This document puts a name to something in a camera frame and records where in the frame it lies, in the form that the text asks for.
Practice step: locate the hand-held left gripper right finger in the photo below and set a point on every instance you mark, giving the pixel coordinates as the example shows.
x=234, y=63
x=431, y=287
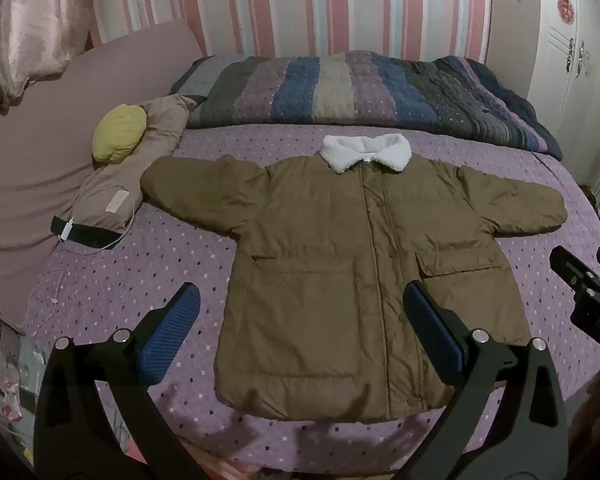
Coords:
x=432, y=325

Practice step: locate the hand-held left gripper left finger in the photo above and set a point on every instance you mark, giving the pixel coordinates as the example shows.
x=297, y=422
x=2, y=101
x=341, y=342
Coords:
x=172, y=321

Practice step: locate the brown coat with white collar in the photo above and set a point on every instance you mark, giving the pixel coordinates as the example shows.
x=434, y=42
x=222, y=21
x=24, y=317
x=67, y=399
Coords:
x=320, y=260

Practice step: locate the bed with purple dotted sheet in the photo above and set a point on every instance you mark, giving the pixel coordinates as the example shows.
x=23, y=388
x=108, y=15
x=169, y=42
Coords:
x=155, y=260

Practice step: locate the black phone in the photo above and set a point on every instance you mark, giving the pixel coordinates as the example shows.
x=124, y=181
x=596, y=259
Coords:
x=92, y=235

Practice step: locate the bedside fabric storage bag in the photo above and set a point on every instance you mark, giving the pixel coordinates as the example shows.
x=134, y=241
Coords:
x=7, y=375

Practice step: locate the yellow round cushion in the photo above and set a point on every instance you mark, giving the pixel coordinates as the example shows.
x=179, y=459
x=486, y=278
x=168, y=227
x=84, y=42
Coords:
x=119, y=132

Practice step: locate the beige pillow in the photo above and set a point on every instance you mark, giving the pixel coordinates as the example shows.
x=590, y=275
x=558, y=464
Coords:
x=157, y=125

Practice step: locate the white wardrobe with flower stickers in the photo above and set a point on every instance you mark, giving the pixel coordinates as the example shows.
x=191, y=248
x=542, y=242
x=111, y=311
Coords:
x=555, y=60

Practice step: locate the pink padded headboard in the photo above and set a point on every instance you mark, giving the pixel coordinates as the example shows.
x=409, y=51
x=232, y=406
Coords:
x=30, y=160

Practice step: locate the striped patchwork quilt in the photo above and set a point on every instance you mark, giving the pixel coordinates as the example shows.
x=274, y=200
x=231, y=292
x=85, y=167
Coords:
x=330, y=90

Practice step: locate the pink patterned curtain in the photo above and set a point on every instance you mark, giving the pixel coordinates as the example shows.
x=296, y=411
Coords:
x=30, y=20

